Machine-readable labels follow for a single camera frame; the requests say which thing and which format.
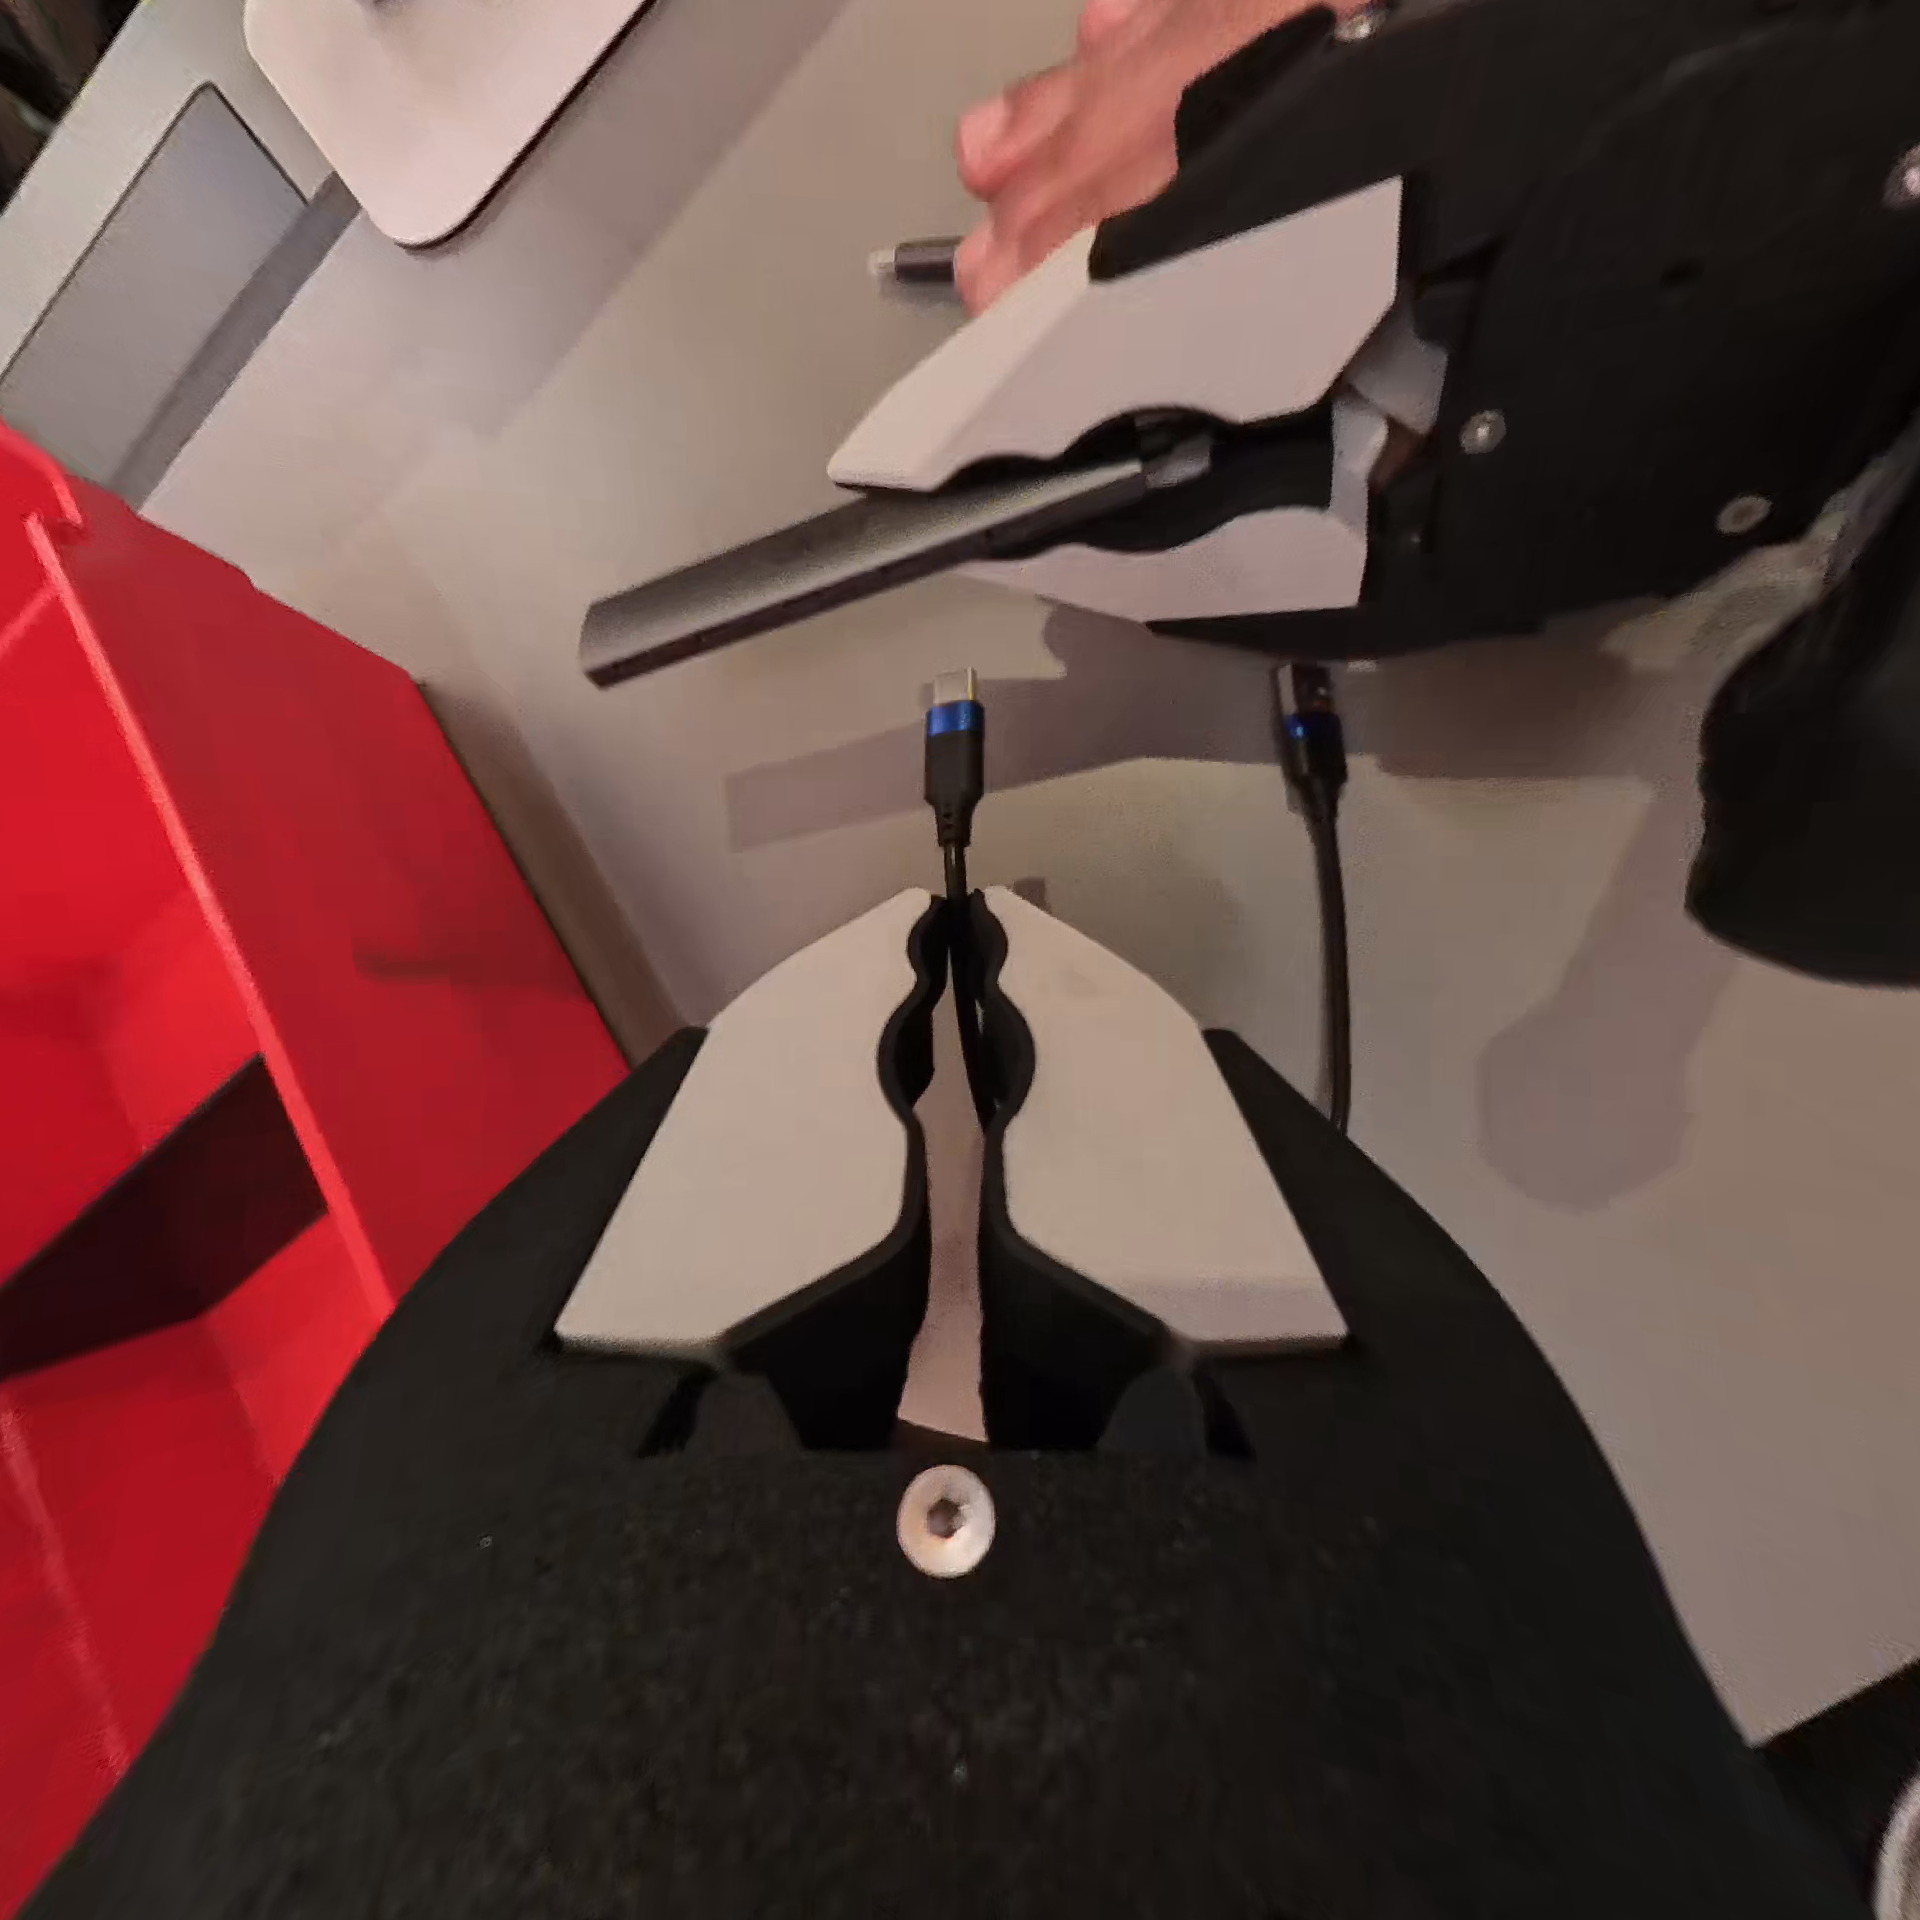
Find red plastic bin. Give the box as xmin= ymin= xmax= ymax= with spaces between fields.
xmin=0 ymin=420 xmax=636 ymax=1912

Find grey USB hub with cable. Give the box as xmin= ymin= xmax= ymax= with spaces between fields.
xmin=582 ymin=235 xmax=1220 ymax=692

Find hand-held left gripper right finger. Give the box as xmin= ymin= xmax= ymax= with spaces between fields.
xmin=966 ymin=887 xmax=1348 ymax=1454

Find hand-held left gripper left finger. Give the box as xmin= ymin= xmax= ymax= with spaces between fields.
xmin=555 ymin=887 xmax=952 ymax=1454

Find black bin divider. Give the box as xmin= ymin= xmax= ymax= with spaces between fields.
xmin=0 ymin=1056 xmax=335 ymax=1387

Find black cable blue plugs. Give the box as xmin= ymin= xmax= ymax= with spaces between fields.
xmin=918 ymin=662 xmax=1361 ymax=1142

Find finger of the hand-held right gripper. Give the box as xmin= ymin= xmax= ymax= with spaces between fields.
xmin=984 ymin=413 xmax=1377 ymax=629
xmin=827 ymin=178 xmax=1446 ymax=528

